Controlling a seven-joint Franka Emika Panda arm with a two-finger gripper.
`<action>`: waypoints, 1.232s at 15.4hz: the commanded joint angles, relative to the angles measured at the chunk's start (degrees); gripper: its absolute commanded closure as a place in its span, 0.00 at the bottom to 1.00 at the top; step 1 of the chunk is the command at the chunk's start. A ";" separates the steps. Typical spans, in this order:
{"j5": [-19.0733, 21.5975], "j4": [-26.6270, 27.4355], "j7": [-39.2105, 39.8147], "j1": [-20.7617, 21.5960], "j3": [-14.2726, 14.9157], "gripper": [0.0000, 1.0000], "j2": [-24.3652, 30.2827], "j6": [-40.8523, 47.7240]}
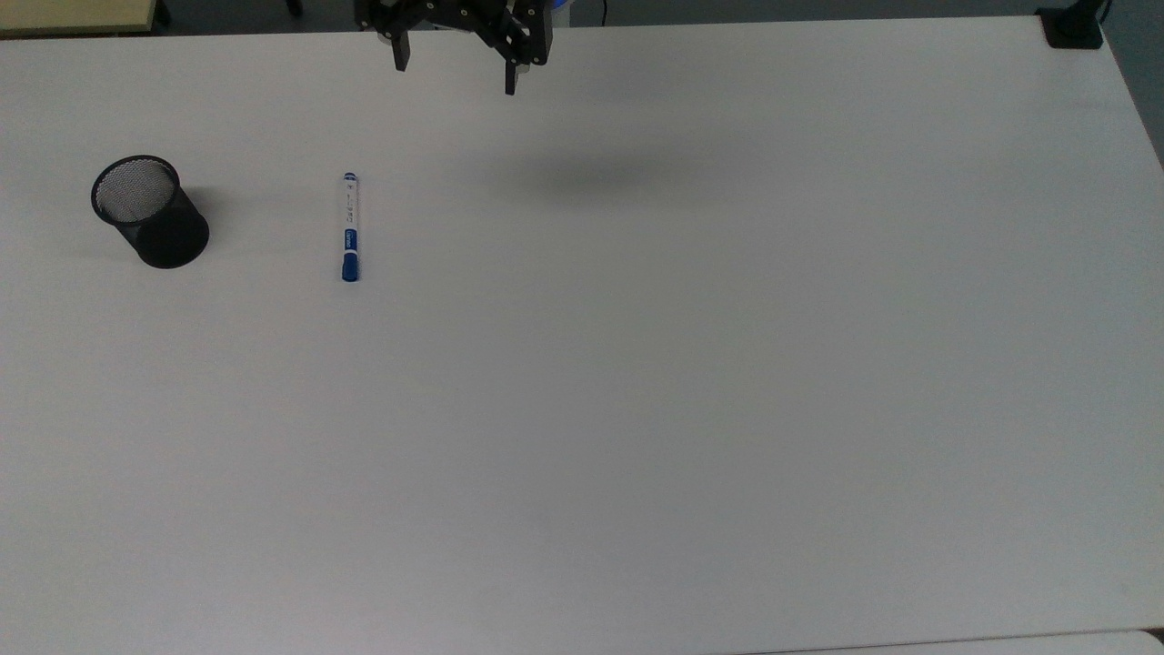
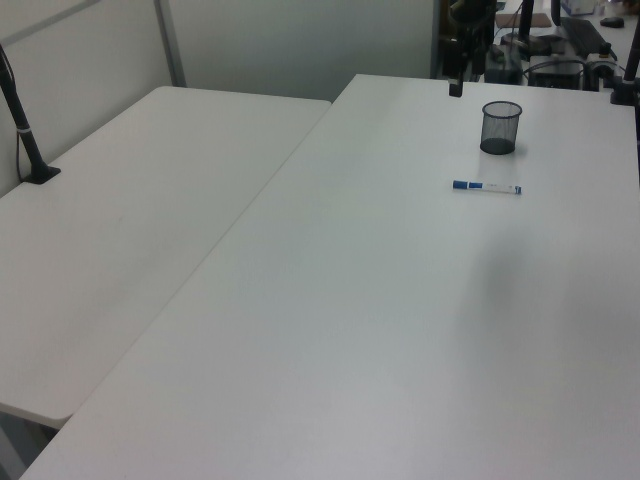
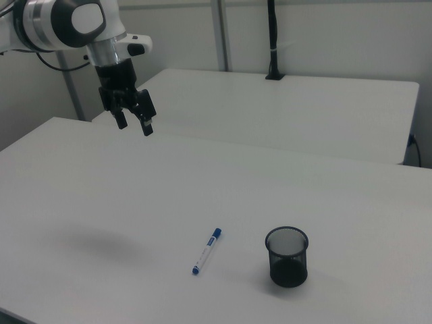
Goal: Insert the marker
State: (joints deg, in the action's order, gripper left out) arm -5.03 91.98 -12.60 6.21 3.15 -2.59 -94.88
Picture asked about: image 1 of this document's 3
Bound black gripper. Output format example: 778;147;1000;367
354;0;552;96

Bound blue and white marker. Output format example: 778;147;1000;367
341;171;361;283

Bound black mesh pen cup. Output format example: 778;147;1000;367
90;155;211;270

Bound yellow wooden table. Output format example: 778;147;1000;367
0;0;157;38

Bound white adjacent table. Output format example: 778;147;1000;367
755;629;1164;655

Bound black table clamp mount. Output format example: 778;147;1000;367
1037;0;1112;50

